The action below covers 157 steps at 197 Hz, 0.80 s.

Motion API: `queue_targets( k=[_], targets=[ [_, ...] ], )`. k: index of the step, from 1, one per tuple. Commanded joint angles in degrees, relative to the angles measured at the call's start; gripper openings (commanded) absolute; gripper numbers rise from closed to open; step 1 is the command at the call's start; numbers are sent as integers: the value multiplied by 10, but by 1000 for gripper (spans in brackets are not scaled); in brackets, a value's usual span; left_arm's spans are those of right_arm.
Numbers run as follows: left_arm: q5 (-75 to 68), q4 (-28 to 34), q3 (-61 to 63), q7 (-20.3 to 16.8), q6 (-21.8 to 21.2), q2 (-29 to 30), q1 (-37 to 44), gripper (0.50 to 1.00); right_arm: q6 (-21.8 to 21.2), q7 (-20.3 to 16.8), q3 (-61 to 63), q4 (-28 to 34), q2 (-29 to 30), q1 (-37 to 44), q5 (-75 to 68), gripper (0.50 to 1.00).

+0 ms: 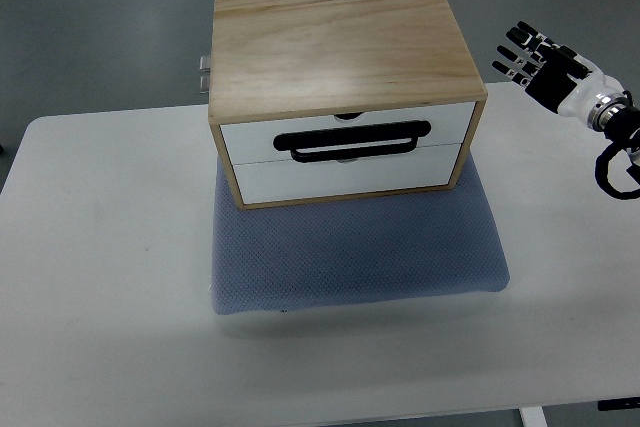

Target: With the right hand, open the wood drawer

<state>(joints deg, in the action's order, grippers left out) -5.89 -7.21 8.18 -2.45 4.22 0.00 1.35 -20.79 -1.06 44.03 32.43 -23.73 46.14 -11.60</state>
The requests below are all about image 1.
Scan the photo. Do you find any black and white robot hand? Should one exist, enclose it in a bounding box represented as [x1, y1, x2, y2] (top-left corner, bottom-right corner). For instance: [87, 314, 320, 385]
[492, 21, 625, 130]

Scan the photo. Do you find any black drawer handle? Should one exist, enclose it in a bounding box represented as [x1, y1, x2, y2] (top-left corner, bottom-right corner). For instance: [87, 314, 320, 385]
[273, 120, 432, 163]

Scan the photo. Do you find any white drawer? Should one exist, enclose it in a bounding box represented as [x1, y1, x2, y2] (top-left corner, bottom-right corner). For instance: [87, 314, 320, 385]
[234, 144, 460, 204]
[221, 102, 475, 165]

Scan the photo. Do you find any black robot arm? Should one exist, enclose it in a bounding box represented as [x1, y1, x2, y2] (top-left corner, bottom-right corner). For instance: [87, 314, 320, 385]
[588, 90, 639, 166]

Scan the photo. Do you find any wooden drawer cabinet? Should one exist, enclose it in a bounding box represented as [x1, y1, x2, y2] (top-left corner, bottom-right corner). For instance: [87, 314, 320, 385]
[209, 0, 488, 209]

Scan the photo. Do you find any blue-grey mesh cushion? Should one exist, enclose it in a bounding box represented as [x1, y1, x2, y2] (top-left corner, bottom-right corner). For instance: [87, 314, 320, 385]
[211, 162, 510, 315]

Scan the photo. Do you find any black table control panel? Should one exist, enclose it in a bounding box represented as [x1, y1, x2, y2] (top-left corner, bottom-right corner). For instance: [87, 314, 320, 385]
[597, 397, 640, 412]

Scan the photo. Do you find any white table leg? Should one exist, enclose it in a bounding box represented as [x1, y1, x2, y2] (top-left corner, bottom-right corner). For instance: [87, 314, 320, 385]
[519, 406, 548, 427]

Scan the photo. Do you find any metal clamp behind cabinet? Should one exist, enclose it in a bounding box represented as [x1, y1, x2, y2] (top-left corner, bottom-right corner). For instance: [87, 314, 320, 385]
[199, 55, 211, 94]

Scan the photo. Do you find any black cable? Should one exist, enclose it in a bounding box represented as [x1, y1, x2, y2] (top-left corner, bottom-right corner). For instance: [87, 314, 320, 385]
[593, 139, 640, 202]

